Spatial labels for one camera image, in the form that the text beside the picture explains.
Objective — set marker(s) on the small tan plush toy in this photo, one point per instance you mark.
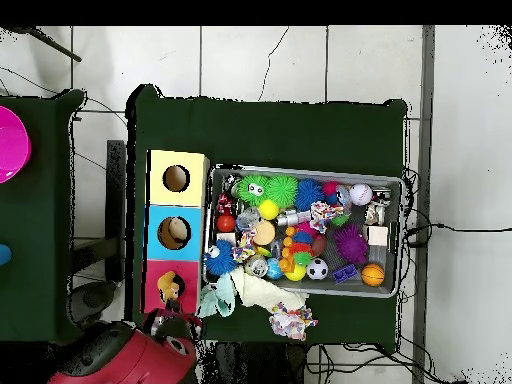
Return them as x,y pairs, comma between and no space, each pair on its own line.
167,282

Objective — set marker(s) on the cream yellow muslin cloth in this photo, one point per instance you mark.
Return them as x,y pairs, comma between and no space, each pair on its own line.
268,292

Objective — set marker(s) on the blue spiky ball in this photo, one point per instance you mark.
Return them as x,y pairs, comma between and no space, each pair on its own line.
310,194
222,258

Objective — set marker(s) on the shallow clear mesh bin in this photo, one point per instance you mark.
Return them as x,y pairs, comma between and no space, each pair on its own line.
398,200

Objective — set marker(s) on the black rod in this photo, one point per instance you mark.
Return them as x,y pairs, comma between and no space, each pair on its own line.
48,44

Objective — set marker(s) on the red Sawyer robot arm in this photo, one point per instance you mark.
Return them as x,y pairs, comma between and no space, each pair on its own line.
136,360

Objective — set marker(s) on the black upright panel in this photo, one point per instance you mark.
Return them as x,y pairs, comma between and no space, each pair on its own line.
116,200

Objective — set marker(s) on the small orange basketball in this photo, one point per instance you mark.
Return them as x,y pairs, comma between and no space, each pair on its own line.
372,274

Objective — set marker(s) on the large pink round dish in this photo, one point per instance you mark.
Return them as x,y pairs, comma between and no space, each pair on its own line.
12,144

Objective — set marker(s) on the mint green muslin cloth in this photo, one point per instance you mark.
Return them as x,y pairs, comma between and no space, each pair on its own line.
214,296

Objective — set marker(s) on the small blue toy block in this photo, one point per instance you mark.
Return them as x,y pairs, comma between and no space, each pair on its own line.
346,274

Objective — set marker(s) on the dark green table cloth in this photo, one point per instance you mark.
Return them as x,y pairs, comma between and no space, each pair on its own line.
264,132

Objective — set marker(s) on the wooden box with three holes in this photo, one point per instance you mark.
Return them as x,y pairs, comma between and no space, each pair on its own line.
190,240

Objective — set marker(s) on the light blue cup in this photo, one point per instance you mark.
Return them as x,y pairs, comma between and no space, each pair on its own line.
4,255

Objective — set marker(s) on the green covered side table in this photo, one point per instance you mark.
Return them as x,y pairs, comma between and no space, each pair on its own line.
36,216

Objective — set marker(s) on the green spiky ball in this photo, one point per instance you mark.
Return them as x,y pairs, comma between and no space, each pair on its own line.
282,191

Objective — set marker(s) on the black and white soccer ball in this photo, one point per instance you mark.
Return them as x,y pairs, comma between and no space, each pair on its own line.
318,269

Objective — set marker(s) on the small yellow ball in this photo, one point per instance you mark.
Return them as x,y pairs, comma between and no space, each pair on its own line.
269,210

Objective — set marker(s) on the pale wooden block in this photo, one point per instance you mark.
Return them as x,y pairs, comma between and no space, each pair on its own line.
378,236

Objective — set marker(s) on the grey stand base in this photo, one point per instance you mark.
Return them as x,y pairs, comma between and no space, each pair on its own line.
92,300

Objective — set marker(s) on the purple plush toy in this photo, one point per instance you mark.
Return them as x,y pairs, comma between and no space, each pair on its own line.
351,242

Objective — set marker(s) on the green furry googly-eyed toy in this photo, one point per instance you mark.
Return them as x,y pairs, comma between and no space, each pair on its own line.
254,190

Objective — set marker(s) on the white baseball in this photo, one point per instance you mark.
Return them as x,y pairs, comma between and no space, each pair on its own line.
360,194

